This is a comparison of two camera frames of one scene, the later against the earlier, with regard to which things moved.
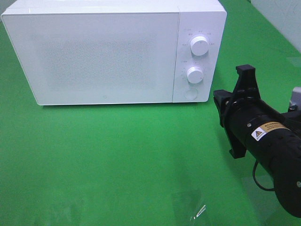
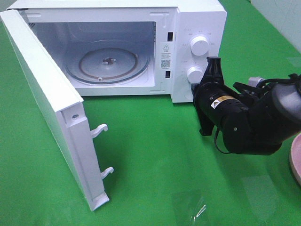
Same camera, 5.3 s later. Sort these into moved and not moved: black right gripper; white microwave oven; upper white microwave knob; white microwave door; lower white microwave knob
Moved: white microwave door; black right gripper
Not moved: white microwave oven; lower white microwave knob; upper white microwave knob
